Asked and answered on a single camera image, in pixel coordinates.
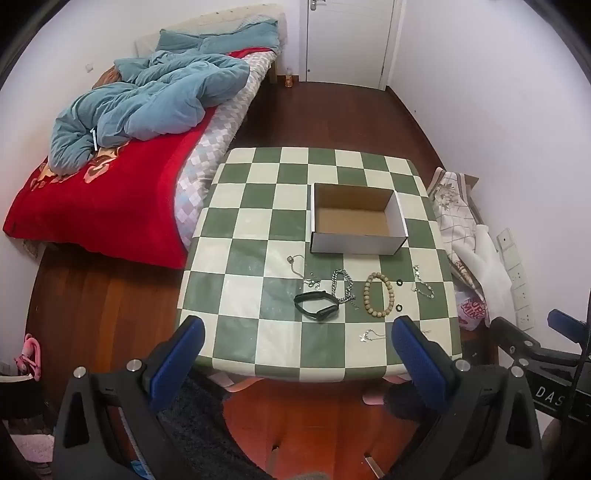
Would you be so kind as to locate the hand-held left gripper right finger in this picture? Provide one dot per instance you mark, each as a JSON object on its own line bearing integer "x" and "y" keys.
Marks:
{"x": 418, "y": 360}

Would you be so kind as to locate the white round-hole wall plate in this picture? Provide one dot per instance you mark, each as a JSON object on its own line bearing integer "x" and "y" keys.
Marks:
{"x": 505, "y": 240}

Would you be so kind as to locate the white cardboard box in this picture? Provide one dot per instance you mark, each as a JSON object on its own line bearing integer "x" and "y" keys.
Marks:
{"x": 351, "y": 242}

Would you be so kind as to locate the small silver earrings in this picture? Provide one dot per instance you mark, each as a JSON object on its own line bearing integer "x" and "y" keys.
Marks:
{"x": 314, "y": 282}

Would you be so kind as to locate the brown cloth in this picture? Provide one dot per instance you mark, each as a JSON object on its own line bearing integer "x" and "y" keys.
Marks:
{"x": 107, "y": 77}

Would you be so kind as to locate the white red plastic bag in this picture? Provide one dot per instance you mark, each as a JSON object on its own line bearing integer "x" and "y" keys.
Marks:
{"x": 471, "y": 311}

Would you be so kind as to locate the white door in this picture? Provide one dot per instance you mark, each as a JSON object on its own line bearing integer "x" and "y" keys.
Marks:
{"x": 346, "y": 41}

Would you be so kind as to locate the blue quilt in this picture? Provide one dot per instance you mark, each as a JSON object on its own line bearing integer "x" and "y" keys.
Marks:
{"x": 152, "y": 101}

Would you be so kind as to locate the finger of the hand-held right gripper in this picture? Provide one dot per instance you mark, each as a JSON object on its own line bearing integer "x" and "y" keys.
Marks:
{"x": 562, "y": 324}
{"x": 512, "y": 339}

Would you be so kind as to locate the black wristband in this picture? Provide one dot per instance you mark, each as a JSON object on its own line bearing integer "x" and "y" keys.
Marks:
{"x": 318, "y": 314}

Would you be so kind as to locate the blank white wall plate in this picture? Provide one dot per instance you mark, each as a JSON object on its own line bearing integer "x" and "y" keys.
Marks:
{"x": 511, "y": 259}

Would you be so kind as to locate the pink plastic object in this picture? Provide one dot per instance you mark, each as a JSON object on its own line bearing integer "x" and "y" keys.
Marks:
{"x": 30, "y": 355}

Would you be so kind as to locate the small clear bottle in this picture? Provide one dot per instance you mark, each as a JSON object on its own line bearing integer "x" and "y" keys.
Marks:
{"x": 289, "y": 78}

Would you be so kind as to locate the wooden bed frame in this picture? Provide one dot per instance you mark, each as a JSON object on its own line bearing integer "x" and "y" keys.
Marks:
{"x": 273, "y": 71}

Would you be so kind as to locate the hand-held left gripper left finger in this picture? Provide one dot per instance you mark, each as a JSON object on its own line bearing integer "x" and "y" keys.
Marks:
{"x": 178, "y": 360}

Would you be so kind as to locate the dark shaggy rug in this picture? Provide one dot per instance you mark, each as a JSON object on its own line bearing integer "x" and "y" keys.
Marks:
{"x": 203, "y": 438}

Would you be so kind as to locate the brown cardboard sheet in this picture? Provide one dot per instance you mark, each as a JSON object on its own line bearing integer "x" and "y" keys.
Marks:
{"x": 472, "y": 181}

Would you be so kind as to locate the white wall socket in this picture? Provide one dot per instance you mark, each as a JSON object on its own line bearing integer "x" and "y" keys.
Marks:
{"x": 526, "y": 318}
{"x": 517, "y": 278}
{"x": 521, "y": 299}

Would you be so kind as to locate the green white checkered tablecloth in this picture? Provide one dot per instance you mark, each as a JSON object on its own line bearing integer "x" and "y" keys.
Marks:
{"x": 240, "y": 277}

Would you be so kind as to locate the floral grid patterned cloth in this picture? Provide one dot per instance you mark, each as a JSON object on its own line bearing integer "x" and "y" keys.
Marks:
{"x": 455, "y": 217}

